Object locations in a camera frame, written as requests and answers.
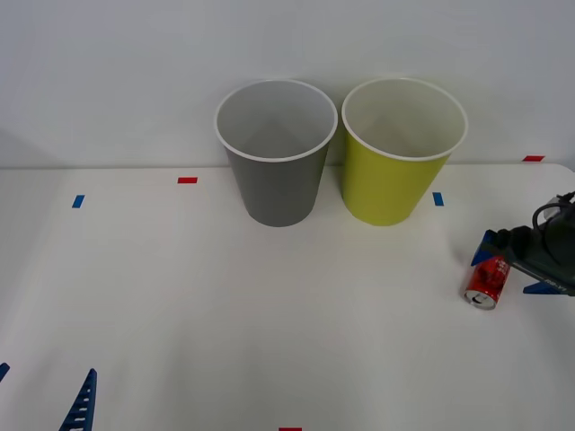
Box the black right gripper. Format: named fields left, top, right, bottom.
left=470, top=215, right=575, bottom=297

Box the red drink can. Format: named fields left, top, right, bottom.
left=463, top=254, right=511, bottom=312

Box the yellow-green plastic waste bin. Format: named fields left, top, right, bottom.
left=341, top=77, right=469, bottom=227

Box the grey plastic waste bin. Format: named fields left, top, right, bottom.
left=213, top=79, right=339, bottom=228

